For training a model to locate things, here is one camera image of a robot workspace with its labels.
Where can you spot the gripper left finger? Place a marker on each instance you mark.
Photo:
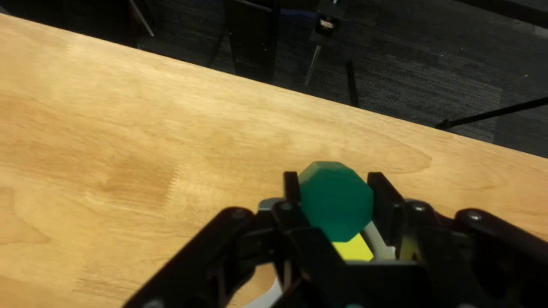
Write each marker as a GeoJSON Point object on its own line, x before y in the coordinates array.
{"type": "Point", "coordinates": [205, 252]}

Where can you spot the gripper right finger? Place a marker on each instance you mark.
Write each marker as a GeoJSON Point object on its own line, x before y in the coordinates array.
{"type": "Point", "coordinates": [492, 256]}

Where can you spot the green octagonal block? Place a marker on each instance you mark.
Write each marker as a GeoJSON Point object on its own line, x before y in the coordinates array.
{"type": "Point", "coordinates": [335, 197]}

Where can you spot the yellow block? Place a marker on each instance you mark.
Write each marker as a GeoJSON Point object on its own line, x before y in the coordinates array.
{"type": "Point", "coordinates": [353, 250]}

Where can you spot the stand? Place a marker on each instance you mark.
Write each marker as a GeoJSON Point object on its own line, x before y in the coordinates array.
{"type": "Point", "coordinates": [327, 22]}
{"type": "Point", "coordinates": [492, 113]}

